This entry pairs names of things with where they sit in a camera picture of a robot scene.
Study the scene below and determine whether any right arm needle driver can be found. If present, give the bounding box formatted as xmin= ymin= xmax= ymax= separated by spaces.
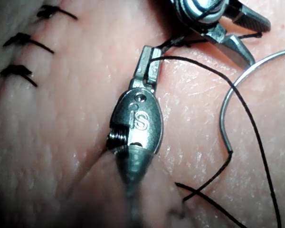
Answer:
xmin=170 ymin=0 xmax=238 ymax=44

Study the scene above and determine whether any left arm needle driver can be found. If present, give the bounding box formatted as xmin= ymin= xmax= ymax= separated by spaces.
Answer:
xmin=106 ymin=78 xmax=164 ymax=154

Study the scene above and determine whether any right arm needle driver jaw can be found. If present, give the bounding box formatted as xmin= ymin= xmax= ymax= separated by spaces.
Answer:
xmin=218 ymin=34 xmax=257 ymax=67
xmin=225 ymin=1 xmax=272 ymax=33

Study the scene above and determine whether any black stitching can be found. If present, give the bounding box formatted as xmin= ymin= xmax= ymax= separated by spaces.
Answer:
xmin=0 ymin=4 xmax=78 ymax=88

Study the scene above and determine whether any tissue pad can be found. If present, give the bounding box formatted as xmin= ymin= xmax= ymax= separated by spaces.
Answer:
xmin=0 ymin=0 xmax=285 ymax=228

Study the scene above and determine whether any left arm needle driver jaw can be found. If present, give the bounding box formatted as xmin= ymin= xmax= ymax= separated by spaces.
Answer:
xmin=135 ymin=45 xmax=155 ymax=81
xmin=146 ymin=48 xmax=162 ymax=86

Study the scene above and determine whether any curved steel needle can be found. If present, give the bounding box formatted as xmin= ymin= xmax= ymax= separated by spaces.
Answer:
xmin=218 ymin=47 xmax=285 ymax=154

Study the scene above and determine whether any black thread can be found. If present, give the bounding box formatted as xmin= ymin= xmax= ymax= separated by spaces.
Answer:
xmin=152 ymin=32 xmax=283 ymax=228

